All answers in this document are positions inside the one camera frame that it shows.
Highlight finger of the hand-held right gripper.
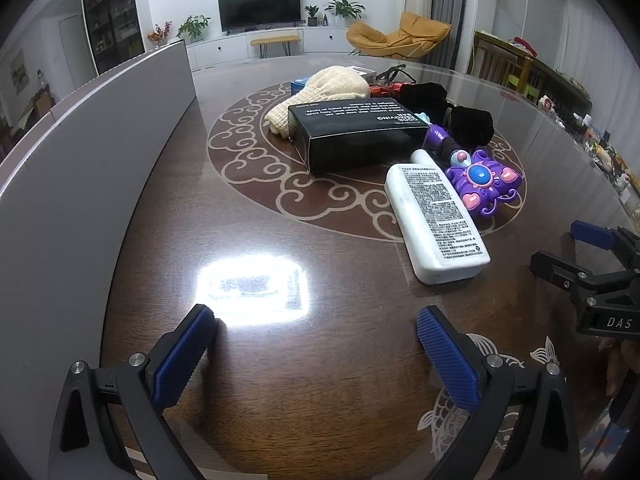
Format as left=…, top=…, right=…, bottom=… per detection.
left=571, top=220, right=640, bottom=268
left=530, top=250, right=640, bottom=312

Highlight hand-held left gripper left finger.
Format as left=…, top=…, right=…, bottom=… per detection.
left=52, top=304, right=218, bottom=480

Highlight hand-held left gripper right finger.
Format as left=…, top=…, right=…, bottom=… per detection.
left=416, top=306, right=583, bottom=480

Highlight purple toy wand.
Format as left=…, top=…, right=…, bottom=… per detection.
left=424, top=122, right=523, bottom=218

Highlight white plastic bottle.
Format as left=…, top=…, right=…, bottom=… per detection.
left=384, top=149, right=492, bottom=286

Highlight black fleece glove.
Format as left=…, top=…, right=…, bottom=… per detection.
left=442, top=105, right=495, bottom=148
left=399, top=82, right=449, bottom=123

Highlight black cardboard box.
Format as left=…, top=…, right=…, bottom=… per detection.
left=287, top=100, right=432, bottom=177

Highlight cream knitted cloth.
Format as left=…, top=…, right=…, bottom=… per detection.
left=264, top=66, right=371, bottom=139

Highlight brown patterned wooden desktop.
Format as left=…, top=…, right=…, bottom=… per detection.
left=100, top=52, right=640, bottom=480

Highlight person's right hand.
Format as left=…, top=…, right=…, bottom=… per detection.
left=605, top=336, right=632, bottom=398

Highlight cluttered wooden side table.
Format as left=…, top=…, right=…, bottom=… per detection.
left=530, top=55, right=640, bottom=211

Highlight wooden dining chair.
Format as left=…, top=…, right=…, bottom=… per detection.
left=472, top=32, right=533, bottom=93

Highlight yellow lounge chair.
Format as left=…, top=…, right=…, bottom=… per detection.
left=346, top=11, right=452, bottom=61

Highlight blue and white carton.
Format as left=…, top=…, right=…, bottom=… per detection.
left=291, top=65, right=377, bottom=96

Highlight white television cabinet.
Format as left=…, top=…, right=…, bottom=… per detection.
left=186, top=26, right=361, bottom=70

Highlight white door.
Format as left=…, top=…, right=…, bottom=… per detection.
left=56, top=14, right=97, bottom=103

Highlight red flower arrangement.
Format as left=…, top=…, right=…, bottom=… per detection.
left=147, top=21, right=173, bottom=48

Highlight wooden bench with metal legs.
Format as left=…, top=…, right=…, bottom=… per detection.
left=250, top=35, right=301, bottom=59

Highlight bushy green potted plant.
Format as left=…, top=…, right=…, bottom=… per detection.
left=177, top=15, right=211, bottom=43

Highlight large leafy potted plant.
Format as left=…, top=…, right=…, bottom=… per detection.
left=324, top=0, right=366, bottom=23

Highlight dark glass display cabinet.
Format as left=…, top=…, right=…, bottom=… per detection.
left=80, top=0, right=138, bottom=76

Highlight black flat television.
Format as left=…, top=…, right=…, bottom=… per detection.
left=217, top=0, right=302, bottom=33

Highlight black frame glasses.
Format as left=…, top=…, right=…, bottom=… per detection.
left=375, top=66, right=418, bottom=86

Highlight framed wall picture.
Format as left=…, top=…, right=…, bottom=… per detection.
left=10, top=50, right=28, bottom=95

